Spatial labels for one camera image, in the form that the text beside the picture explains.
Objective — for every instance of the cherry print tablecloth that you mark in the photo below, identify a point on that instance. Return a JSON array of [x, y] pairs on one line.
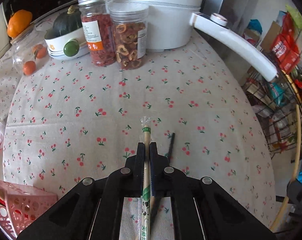
[[72, 119]]

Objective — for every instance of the jar of dried fruit rings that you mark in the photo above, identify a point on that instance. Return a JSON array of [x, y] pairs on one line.
[[129, 29]]

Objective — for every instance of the black chopstick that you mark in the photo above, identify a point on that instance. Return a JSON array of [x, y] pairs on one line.
[[155, 201]]

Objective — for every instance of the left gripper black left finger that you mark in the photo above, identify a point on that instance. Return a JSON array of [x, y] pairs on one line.
[[93, 208]]

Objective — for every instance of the large orange fruit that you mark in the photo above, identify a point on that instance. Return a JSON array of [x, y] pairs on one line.
[[19, 21]]

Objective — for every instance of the wooden chopsticks pair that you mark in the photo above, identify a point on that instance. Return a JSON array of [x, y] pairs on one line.
[[144, 201]]

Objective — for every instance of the dark green pumpkin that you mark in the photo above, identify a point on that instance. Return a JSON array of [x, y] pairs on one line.
[[67, 22]]

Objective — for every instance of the white electric cooking pot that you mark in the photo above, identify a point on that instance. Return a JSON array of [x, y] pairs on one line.
[[170, 23]]

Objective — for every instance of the black wire storage rack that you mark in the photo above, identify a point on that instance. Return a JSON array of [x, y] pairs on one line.
[[278, 103]]

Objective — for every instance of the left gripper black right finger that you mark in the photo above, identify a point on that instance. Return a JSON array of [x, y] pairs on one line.
[[201, 208]]

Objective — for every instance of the jar of red dried fruit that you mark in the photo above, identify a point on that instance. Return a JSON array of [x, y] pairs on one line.
[[97, 27]]

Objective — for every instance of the pink perforated utensil basket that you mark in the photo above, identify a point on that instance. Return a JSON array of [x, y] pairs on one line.
[[20, 205]]

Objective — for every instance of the white stacked bowls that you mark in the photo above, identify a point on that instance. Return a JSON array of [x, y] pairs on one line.
[[55, 44]]

